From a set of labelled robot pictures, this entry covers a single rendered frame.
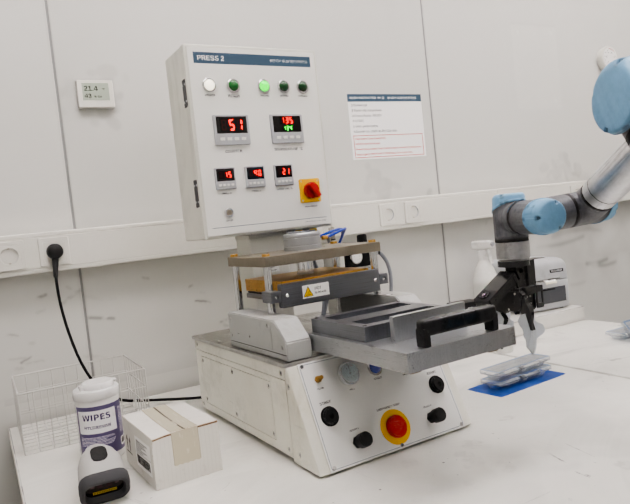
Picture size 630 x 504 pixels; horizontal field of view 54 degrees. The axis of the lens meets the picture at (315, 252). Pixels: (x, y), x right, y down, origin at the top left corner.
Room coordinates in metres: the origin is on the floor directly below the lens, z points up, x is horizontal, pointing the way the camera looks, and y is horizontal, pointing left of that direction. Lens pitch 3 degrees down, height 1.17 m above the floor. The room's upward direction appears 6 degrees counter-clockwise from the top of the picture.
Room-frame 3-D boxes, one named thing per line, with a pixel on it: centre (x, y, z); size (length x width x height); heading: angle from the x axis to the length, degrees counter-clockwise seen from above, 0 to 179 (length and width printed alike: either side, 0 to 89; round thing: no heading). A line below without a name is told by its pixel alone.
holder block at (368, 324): (1.09, -0.11, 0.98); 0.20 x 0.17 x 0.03; 121
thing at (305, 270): (1.32, 0.02, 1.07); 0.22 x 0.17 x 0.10; 121
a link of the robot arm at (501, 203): (1.43, -0.45, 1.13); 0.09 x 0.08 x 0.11; 14
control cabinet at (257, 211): (1.47, 0.11, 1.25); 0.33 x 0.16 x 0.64; 121
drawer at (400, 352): (1.05, -0.13, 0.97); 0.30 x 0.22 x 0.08; 31
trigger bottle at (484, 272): (2.02, -0.54, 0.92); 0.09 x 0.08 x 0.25; 32
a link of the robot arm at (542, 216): (1.34, -0.49, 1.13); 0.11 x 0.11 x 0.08; 14
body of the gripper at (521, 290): (1.43, -0.46, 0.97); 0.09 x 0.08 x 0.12; 123
